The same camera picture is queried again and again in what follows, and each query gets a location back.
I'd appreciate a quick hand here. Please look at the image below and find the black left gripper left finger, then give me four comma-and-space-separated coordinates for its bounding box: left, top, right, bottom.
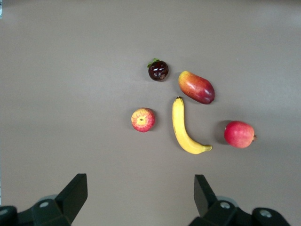
0, 173, 88, 226

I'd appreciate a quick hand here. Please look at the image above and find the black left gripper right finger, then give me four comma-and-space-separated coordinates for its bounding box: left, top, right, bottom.
188, 174, 292, 226

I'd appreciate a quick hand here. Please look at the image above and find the yellow banana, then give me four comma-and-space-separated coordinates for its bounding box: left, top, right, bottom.
172, 96, 213, 155

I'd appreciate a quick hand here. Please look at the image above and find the red yellow apple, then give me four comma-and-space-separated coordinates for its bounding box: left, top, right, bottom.
131, 107, 156, 133

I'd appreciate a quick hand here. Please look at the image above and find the red pomegranate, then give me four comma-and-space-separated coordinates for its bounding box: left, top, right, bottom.
223, 121, 258, 149

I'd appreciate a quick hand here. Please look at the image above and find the brown table mat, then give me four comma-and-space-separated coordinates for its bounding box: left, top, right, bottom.
0, 0, 301, 226

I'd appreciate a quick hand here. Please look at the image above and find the red yellow mango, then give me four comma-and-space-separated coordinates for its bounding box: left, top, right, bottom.
178, 70, 216, 105

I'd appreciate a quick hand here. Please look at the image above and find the dark purple mangosteen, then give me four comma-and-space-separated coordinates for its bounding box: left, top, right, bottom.
147, 57, 169, 82

